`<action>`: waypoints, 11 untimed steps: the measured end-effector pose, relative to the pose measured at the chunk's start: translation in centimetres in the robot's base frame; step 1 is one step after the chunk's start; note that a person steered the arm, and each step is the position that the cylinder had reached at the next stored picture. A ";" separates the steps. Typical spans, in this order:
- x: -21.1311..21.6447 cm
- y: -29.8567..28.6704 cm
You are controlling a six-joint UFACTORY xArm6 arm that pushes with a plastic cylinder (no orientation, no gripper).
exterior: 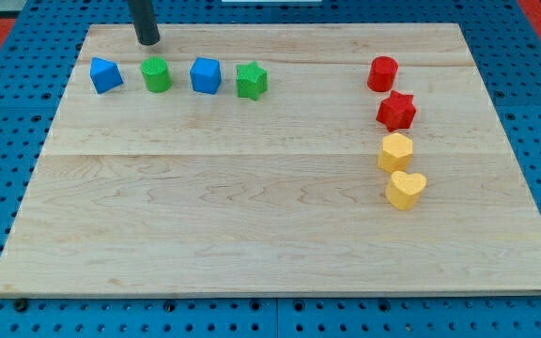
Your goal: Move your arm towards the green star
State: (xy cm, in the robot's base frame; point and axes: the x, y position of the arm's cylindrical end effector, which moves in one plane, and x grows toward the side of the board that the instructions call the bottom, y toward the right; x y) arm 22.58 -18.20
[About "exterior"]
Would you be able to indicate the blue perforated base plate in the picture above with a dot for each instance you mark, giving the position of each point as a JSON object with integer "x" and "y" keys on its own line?
{"x": 35, "y": 65}

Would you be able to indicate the blue cube block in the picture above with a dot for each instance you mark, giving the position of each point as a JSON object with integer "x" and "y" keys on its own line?
{"x": 206, "y": 75}

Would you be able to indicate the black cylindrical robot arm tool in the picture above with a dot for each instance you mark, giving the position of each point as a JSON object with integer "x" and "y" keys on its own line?
{"x": 144, "y": 22}

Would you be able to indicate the yellow hexagon block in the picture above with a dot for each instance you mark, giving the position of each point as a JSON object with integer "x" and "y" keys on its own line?
{"x": 395, "y": 152}

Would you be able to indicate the yellow heart block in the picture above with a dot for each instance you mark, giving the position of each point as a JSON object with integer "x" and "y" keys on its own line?
{"x": 404, "y": 190}

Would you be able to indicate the green cylinder block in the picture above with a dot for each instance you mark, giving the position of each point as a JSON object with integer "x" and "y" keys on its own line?
{"x": 156, "y": 74}

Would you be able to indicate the light wooden board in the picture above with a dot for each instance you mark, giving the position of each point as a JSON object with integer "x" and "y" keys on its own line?
{"x": 183, "y": 194}

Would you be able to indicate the red star block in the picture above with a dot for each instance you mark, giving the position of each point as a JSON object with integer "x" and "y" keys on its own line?
{"x": 397, "y": 111}

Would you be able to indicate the green star block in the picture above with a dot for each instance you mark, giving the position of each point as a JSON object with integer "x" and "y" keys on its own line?
{"x": 252, "y": 80}

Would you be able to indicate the blue triangular block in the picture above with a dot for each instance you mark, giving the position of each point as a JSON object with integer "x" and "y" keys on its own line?
{"x": 105, "y": 75}

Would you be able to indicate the red cylinder block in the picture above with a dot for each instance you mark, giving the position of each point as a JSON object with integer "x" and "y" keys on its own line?
{"x": 382, "y": 74}

